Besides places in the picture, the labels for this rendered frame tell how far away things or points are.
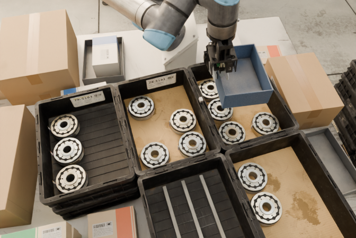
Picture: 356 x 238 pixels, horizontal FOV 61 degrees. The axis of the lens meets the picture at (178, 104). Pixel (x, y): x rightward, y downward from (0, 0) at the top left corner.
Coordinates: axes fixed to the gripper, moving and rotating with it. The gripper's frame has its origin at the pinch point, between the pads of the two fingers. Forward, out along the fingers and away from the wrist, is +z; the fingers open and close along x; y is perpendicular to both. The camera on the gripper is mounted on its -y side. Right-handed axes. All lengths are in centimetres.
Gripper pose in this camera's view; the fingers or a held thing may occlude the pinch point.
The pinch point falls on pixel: (217, 73)
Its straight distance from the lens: 96.9
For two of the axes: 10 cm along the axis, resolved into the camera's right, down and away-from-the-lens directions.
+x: 9.9, -1.4, 0.0
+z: 0.8, 5.5, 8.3
